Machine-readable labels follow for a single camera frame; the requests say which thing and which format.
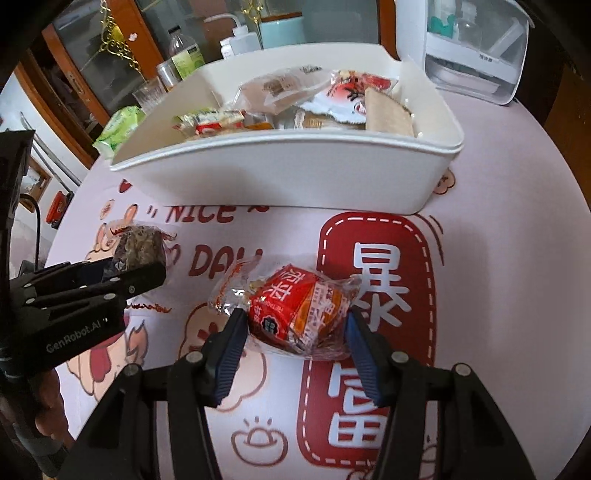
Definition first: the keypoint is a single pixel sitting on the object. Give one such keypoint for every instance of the teal canister brown lid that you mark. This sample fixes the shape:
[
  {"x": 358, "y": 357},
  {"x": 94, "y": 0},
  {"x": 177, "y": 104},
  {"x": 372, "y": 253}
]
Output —
[{"x": 281, "y": 32}]

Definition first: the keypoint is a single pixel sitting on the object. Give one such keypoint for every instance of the yellow and red snack packet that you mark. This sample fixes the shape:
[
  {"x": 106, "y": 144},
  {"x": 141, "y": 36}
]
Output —
[{"x": 212, "y": 122}]

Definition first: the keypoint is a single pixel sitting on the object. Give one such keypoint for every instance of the red box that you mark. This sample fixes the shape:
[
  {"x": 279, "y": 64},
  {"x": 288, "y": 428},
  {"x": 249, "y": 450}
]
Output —
[{"x": 60, "y": 205}]

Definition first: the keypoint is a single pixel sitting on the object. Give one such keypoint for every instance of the clear glass cup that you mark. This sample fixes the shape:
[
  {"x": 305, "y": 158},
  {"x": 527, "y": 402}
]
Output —
[{"x": 150, "y": 94}]

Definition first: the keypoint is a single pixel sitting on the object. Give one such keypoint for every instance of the white pill bottle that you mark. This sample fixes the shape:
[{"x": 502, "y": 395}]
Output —
[{"x": 226, "y": 50}]

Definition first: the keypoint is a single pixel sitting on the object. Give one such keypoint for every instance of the white water dispenser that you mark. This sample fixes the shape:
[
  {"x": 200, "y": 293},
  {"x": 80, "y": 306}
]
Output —
[{"x": 475, "y": 50}]

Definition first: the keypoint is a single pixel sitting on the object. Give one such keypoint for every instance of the red and white snack packet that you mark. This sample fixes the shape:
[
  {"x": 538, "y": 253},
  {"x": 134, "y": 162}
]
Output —
[{"x": 351, "y": 94}]

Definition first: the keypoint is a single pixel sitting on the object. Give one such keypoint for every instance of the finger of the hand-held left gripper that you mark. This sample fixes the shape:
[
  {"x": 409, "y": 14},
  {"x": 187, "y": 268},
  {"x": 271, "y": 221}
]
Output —
[
  {"x": 138, "y": 279},
  {"x": 69, "y": 272}
]

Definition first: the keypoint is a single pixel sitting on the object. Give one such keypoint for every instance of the small metal can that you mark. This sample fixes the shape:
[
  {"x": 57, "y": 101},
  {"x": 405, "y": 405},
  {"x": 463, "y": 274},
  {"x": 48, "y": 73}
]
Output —
[{"x": 168, "y": 74}]

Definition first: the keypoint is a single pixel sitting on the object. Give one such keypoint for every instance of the brown paper snack packet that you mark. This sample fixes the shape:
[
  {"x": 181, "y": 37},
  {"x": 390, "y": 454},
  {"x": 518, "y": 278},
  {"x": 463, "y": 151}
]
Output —
[{"x": 388, "y": 115}]

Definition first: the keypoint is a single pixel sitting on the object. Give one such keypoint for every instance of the green tissue pack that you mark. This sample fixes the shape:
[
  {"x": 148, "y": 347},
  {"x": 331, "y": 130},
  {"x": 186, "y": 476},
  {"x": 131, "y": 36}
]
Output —
[{"x": 117, "y": 129}]

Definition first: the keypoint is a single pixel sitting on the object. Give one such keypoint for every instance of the clear plastic wash bottle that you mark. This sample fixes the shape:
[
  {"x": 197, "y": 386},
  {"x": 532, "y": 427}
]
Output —
[{"x": 247, "y": 41}]

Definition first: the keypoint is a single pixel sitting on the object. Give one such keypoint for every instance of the dark seaweed snack packet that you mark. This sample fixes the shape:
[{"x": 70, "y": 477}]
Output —
[{"x": 143, "y": 244}]

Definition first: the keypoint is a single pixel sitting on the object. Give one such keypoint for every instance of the red label snack packet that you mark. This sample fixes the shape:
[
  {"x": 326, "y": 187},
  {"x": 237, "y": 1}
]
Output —
[{"x": 286, "y": 314}]

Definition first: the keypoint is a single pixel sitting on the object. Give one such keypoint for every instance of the bread packet clear wrapper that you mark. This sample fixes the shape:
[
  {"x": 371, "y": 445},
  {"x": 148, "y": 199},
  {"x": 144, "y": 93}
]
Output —
[{"x": 277, "y": 87}]

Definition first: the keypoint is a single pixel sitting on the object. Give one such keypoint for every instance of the small gold door ornament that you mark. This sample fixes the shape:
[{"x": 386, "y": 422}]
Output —
[{"x": 113, "y": 37}]

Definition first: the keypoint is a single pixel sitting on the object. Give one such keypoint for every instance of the white lace print packet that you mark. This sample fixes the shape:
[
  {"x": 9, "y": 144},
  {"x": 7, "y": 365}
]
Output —
[{"x": 318, "y": 120}]

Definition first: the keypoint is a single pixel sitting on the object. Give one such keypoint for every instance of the white plastic storage bin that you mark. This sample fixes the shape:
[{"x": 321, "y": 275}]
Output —
[{"x": 277, "y": 175}]

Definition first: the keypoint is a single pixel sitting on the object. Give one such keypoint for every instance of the glass bottle green label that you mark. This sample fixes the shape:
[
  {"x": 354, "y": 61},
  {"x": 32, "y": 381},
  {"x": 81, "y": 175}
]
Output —
[{"x": 187, "y": 57}]

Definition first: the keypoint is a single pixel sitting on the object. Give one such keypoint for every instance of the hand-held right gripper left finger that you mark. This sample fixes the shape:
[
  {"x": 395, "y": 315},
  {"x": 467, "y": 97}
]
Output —
[{"x": 228, "y": 360}]

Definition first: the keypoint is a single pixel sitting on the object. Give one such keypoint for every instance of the person's left hand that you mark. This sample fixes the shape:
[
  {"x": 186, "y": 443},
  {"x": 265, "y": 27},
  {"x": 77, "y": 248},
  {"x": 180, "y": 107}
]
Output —
[{"x": 46, "y": 397}]

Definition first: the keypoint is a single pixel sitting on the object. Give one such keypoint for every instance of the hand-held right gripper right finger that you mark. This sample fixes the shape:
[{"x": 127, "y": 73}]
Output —
[{"x": 364, "y": 364}]

